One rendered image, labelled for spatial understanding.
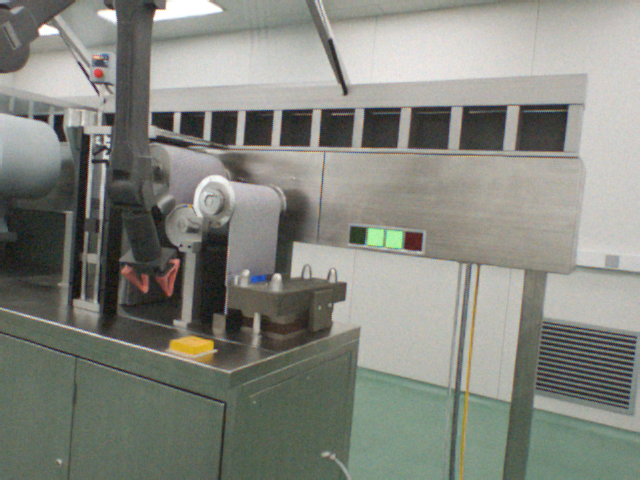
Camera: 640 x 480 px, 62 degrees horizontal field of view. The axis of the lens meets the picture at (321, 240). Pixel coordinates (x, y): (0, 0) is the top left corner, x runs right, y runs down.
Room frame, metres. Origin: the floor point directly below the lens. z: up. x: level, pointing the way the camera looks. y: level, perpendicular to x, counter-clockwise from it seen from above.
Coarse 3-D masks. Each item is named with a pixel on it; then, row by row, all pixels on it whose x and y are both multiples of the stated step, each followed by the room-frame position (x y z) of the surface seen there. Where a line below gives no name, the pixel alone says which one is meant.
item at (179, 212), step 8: (176, 208) 1.57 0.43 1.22; (184, 208) 1.56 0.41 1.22; (168, 216) 1.58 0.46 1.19; (176, 216) 1.57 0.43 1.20; (184, 216) 1.55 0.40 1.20; (168, 224) 1.58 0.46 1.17; (176, 224) 1.56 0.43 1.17; (168, 232) 1.58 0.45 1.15; (176, 232) 1.57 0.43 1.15; (176, 240) 1.56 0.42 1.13
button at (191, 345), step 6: (192, 336) 1.25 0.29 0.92; (174, 342) 1.20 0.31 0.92; (180, 342) 1.19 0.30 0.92; (186, 342) 1.20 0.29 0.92; (192, 342) 1.20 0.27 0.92; (198, 342) 1.21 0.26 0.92; (204, 342) 1.21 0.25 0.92; (210, 342) 1.22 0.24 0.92; (174, 348) 1.20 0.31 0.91; (180, 348) 1.19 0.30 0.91; (186, 348) 1.18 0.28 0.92; (192, 348) 1.17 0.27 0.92; (198, 348) 1.19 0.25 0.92; (204, 348) 1.20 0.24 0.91; (210, 348) 1.22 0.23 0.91; (192, 354) 1.17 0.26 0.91
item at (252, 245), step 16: (240, 224) 1.50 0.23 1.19; (256, 224) 1.57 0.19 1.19; (272, 224) 1.65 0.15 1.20; (240, 240) 1.51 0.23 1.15; (256, 240) 1.58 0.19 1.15; (272, 240) 1.65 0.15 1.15; (240, 256) 1.51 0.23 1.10; (256, 256) 1.58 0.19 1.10; (272, 256) 1.66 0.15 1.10; (240, 272) 1.52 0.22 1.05; (256, 272) 1.59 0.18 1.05; (272, 272) 1.66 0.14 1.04
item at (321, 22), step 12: (312, 0) 1.51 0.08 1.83; (312, 12) 1.54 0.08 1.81; (324, 12) 1.56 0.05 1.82; (60, 24) 1.99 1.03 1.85; (324, 24) 1.55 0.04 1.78; (72, 36) 2.04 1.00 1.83; (324, 36) 1.59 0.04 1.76; (324, 48) 1.63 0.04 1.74; (336, 48) 1.64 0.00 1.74; (84, 60) 2.11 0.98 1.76; (336, 60) 1.61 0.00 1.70; (84, 72) 2.13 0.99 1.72; (336, 72) 1.69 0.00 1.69; (300, 84) 1.80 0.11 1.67; (312, 84) 1.78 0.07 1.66; (324, 84) 1.75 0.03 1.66
